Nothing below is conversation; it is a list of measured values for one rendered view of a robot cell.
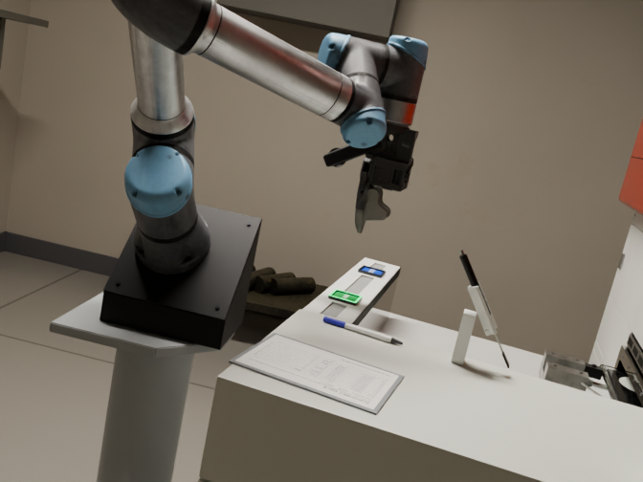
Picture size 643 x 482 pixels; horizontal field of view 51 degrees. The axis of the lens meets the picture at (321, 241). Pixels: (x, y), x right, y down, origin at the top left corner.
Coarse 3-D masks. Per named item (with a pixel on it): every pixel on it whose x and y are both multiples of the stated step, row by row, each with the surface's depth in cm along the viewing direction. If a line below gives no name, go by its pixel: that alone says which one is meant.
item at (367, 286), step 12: (360, 264) 164; (372, 264) 166; (384, 264) 169; (348, 276) 150; (360, 276) 153; (372, 276) 154; (384, 276) 156; (336, 288) 139; (348, 288) 142; (360, 288) 144; (372, 288) 145; (324, 300) 129; (336, 300) 131; (360, 300) 134; (312, 312) 121; (324, 312) 124; (336, 312) 125; (348, 312) 125; (360, 312) 127
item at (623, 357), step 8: (624, 352) 144; (616, 360) 149; (624, 360) 142; (632, 360) 139; (624, 368) 147; (632, 368) 134; (632, 376) 132; (640, 376) 129; (632, 384) 131; (640, 384) 126; (640, 392) 124; (640, 400) 123
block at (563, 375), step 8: (552, 368) 134; (560, 368) 135; (568, 368) 136; (544, 376) 135; (552, 376) 135; (560, 376) 134; (568, 376) 134; (576, 376) 133; (584, 376) 133; (568, 384) 134; (576, 384) 134
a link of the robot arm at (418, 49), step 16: (400, 48) 119; (416, 48) 119; (400, 64) 119; (416, 64) 120; (384, 80) 120; (400, 80) 120; (416, 80) 121; (384, 96) 122; (400, 96) 121; (416, 96) 123
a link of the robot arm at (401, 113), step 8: (384, 104) 122; (392, 104) 121; (400, 104) 121; (408, 104) 122; (392, 112) 121; (400, 112) 121; (408, 112) 122; (392, 120) 122; (400, 120) 122; (408, 120) 123
